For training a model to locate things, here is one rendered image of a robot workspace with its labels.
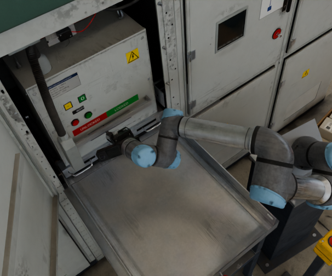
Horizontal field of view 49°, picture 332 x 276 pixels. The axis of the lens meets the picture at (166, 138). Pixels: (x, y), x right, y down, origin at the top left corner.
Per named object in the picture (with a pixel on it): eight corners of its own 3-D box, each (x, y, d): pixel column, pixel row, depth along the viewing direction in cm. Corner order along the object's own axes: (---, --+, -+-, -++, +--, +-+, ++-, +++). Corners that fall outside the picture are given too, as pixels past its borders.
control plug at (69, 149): (85, 166, 149) (74, 139, 135) (75, 172, 147) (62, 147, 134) (76, 153, 153) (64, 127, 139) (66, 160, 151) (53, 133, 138)
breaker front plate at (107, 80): (158, 115, 175) (146, 31, 137) (68, 169, 160) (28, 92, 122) (156, 113, 176) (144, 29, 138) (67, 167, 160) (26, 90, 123)
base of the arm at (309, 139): (314, 131, 164) (331, 132, 154) (321, 164, 166) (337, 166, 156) (286, 141, 160) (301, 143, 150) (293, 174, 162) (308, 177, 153)
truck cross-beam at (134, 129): (164, 118, 179) (162, 110, 175) (66, 178, 162) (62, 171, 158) (158, 112, 182) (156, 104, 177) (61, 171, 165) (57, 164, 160)
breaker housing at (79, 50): (158, 113, 176) (146, 28, 137) (66, 168, 160) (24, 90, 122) (104, 60, 202) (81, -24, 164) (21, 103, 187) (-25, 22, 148)
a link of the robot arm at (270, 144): (298, 127, 110) (157, 105, 132) (291, 164, 110) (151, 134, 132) (302, 132, 121) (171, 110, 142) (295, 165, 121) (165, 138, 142)
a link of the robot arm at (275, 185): (348, 176, 147) (282, 162, 110) (341, 212, 147) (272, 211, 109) (319, 170, 156) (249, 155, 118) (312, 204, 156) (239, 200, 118)
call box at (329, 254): (343, 253, 140) (351, 243, 132) (329, 266, 137) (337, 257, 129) (325, 237, 144) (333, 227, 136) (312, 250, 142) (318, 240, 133)
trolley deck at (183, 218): (276, 227, 149) (279, 220, 145) (153, 329, 130) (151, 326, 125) (175, 128, 185) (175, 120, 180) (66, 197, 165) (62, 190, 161)
